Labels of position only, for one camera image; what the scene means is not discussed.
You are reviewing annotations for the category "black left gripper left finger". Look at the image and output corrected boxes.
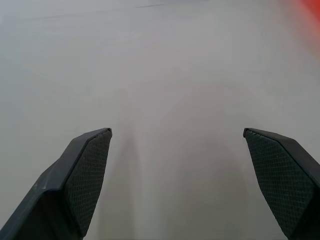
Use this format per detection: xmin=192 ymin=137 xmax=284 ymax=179
xmin=0 ymin=127 xmax=113 ymax=240

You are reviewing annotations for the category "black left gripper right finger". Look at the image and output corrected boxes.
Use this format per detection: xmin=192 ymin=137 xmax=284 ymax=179
xmin=242 ymin=127 xmax=320 ymax=240

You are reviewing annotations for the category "red object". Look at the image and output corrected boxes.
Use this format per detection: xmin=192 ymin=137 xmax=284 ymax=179
xmin=301 ymin=0 xmax=320 ymax=27

